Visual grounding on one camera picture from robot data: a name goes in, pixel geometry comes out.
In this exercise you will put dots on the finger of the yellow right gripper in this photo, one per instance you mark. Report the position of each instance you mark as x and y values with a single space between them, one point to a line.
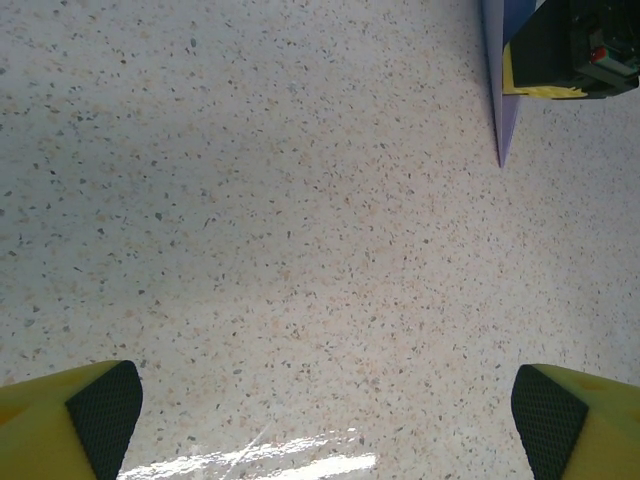
542 55

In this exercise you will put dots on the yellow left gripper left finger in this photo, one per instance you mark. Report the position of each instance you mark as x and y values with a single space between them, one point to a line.
40 430

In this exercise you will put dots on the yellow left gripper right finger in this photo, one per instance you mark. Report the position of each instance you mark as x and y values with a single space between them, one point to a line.
600 430

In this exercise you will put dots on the purple paper sheet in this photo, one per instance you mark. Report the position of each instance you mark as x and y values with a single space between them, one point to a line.
497 75

